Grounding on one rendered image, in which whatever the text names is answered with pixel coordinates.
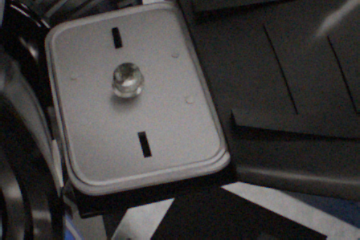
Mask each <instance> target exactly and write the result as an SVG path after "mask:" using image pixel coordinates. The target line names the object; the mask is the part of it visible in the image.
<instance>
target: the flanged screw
mask: <svg viewBox="0 0 360 240"><path fill-rule="evenodd" d="M144 84H145V78H144V76H143V74H142V73H141V72H140V70H139V66H138V65H136V64H135V63H128V62H127V63H121V64H119V66H118V67H117V68H116V69H115V70H114V71H113V79H112V89H113V92H114V93H115V94H116V95H117V96H118V97H119V96H120V97H123V98H132V97H134V96H136V95H138V94H139V93H140V92H141V91H143V87H144Z"/></svg>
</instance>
